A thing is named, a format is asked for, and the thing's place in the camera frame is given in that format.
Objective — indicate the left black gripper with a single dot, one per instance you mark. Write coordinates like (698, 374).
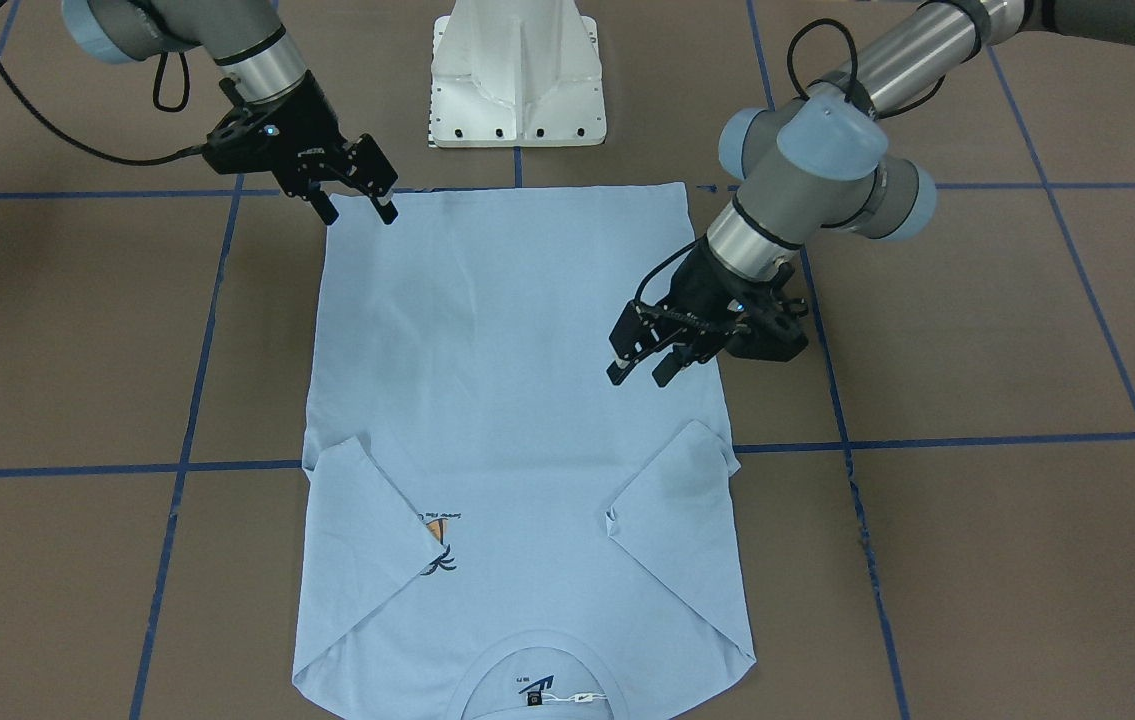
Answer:
(699, 287)

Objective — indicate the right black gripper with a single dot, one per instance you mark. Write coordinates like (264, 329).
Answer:
(309, 123)

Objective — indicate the light blue t-shirt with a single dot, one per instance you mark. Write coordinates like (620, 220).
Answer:
(486, 512)

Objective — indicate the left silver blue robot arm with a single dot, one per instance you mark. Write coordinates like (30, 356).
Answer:
(821, 163)

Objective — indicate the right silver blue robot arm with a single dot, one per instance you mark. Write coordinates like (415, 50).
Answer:
(247, 40)

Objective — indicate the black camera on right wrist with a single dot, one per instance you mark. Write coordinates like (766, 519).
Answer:
(239, 144)

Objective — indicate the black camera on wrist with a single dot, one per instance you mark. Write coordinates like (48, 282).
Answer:
(772, 328)
(239, 144)

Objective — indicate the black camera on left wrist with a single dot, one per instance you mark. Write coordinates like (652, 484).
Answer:
(772, 328)

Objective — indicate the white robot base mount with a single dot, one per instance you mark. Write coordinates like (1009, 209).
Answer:
(516, 74)

